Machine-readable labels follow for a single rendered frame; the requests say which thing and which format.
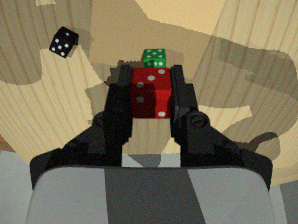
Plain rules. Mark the dark green die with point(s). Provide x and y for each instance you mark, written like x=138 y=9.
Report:
x=154 y=58

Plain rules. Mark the red die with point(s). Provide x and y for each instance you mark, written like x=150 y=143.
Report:
x=151 y=93

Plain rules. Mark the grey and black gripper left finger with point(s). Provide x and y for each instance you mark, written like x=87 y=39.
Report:
x=100 y=143

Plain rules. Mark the black die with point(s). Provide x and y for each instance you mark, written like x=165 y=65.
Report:
x=63 y=42

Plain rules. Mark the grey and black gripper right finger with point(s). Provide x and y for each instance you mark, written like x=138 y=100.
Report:
x=200 y=143

